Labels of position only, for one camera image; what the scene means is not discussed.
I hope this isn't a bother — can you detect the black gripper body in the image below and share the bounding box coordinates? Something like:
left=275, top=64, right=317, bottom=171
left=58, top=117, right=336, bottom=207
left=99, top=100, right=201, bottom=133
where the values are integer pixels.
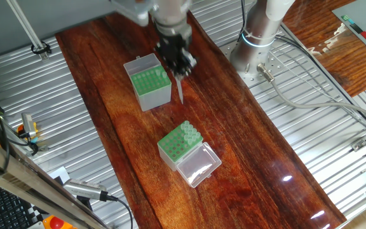
left=154, top=33, right=193, bottom=70

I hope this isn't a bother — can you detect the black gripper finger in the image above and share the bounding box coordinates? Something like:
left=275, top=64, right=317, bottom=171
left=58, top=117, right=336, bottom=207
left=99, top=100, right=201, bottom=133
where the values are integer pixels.
left=182, top=50, right=199, bottom=76
left=172, top=65, right=186, bottom=80

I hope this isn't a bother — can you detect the tall translucent green tip box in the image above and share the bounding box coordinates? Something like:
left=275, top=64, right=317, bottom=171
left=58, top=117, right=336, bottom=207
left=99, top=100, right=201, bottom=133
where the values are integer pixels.
left=123, top=53, right=173, bottom=112

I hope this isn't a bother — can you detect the low green rack tip box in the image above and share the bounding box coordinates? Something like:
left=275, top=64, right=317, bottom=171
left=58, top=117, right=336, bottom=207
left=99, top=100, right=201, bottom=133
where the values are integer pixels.
left=157, top=120, right=222, bottom=188

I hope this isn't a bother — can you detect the glossy brown wooden board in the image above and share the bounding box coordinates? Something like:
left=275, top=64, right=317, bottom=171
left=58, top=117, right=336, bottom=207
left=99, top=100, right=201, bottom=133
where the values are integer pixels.
left=55, top=0, right=348, bottom=229

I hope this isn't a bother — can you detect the scuffed brown wooden board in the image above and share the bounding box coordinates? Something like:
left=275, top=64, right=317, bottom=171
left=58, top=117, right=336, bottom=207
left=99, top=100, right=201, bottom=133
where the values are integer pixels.
left=281, top=0, right=366, bottom=98

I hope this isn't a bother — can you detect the aluminium pole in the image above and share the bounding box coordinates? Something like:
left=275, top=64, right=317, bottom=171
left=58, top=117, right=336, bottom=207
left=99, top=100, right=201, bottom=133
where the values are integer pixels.
left=6, top=0, right=50, bottom=62

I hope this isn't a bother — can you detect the white paper sheet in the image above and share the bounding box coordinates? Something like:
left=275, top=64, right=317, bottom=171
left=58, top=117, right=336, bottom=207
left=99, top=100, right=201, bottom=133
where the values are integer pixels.
left=49, top=165, right=71, bottom=185

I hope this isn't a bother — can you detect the orange yellow plastic object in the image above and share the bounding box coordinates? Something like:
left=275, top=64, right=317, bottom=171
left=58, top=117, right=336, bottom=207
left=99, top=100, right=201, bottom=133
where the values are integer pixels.
left=17, top=122, right=40, bottom=144

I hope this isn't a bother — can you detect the yellow button box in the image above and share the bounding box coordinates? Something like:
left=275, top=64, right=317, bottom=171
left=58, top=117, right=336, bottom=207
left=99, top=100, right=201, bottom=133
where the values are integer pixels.
left=42, top=214, right=78, bottom=229

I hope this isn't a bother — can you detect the red emergency stop button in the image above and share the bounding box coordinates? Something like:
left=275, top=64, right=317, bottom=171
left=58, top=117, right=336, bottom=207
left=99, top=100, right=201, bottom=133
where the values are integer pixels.
left=49, top=216, right=65, bottom=229

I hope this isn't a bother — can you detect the black keyboard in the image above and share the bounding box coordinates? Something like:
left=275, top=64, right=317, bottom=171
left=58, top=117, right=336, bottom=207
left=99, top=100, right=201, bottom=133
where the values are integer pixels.
left=0, top=181, right=44, bottom=229

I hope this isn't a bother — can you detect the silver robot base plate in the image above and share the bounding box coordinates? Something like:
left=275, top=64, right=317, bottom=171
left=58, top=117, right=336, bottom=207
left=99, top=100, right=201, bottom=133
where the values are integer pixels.
left=219, top=38, right=290, bottom=88

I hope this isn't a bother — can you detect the thin black cable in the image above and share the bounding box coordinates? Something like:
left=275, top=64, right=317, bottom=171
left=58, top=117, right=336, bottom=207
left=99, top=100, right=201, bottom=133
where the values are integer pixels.
left=274, top=34, right=366, bottom=131

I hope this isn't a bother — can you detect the black cable loop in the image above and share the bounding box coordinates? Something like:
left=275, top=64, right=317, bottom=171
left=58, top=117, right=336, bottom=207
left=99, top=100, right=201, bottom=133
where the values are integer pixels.
left=30, top=41, right=53, bottom=55

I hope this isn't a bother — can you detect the grey cable with metal plug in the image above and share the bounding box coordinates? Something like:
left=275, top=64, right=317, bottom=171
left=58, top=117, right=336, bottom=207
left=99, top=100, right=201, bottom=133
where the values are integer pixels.
left=255, top=62, right=366, bottom=125

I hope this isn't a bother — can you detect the long silver depth camera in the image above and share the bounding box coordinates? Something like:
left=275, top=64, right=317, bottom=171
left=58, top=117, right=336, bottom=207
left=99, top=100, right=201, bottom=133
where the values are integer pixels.
left=62, top=177, right=109, bottom=202

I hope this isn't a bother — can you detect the black camera cable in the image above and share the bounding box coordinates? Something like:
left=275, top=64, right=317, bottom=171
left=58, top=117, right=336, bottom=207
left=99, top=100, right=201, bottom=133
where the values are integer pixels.
left=106, top=194, right=135, bottom=229

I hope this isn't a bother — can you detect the small silver camera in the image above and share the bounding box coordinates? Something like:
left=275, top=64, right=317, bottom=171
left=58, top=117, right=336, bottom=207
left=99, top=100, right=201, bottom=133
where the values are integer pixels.
left=22, top=113, right=37, bottom=139

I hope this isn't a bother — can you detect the black camera stand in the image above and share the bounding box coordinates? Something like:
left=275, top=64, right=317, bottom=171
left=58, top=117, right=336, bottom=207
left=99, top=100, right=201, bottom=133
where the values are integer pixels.
left=76, top=195, right=93, bottom=212

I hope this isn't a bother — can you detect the steel frame bar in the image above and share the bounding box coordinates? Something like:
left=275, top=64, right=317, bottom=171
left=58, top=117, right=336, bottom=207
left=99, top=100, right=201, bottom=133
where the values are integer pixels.
left=0, top=125, right=111, bottom=229

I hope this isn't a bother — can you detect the aluminium corner bracket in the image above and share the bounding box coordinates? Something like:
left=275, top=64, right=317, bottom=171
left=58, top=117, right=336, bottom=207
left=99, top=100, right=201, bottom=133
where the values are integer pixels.
left=351, top=139, right=366, bottom=152

